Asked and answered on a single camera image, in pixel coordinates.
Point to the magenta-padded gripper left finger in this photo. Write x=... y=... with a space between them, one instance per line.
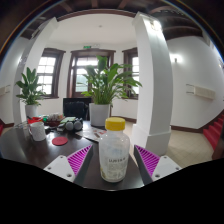
x=60 y=166

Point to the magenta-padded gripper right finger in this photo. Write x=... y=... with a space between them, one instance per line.
x=165 y=166

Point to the clear yellow-capped drink bottle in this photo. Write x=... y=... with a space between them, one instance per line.
x=114 y=153

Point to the flat round red coaster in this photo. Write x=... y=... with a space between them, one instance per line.
x=60 y=141

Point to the white speckled mug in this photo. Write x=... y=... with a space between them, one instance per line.
x=38 y=131

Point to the printed paper leaflet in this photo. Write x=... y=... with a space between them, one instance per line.
x=89 y=134

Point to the grey dumbbell pair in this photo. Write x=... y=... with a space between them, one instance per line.
x=74 y=125

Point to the green flat packet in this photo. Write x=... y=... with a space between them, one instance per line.
x=67 y=119

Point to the pile of wrapped snacks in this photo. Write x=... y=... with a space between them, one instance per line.
x=55 y=117

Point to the red plastic box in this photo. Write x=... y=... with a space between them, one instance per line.
x=33 y=120

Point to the black office chair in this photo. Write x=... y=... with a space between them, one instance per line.
x=75 y=108

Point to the red carpeted staircase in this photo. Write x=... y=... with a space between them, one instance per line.
x=215 y=131
x=1 y=127

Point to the small potted green plant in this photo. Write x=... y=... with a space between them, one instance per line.
x=30 y=90

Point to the large potted green plant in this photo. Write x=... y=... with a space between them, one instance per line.
x=103 y=83

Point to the brown glazed double door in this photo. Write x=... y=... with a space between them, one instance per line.
x=78 y=73

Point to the brown framed window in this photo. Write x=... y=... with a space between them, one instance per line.
x=46 y=71
x=134 y=66

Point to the green exit sign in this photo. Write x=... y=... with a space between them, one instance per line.
x=87 y=47

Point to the white wall radiator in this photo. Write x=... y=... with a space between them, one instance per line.
x=4 y=90
x=201 y=92

